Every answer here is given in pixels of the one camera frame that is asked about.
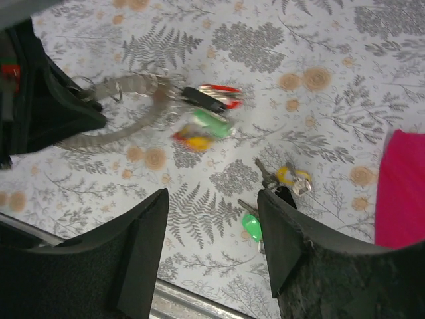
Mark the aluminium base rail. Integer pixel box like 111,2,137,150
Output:
0,212,253,319

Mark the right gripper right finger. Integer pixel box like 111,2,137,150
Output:
257,189,424,318

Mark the floral table mat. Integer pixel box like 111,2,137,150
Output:
0,0,425,319

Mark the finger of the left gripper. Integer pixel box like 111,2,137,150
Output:
1,19,106,166

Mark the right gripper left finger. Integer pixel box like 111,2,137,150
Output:
0,187,170,319

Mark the key with green tag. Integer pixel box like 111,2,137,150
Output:
238,199,265,255

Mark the magenta cloth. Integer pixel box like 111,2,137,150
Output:
375,130,424,249

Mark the large metal keyring with keys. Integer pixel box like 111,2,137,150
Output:
57,72,242,150

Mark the key with yellow tag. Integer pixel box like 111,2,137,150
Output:
254,158,313,196

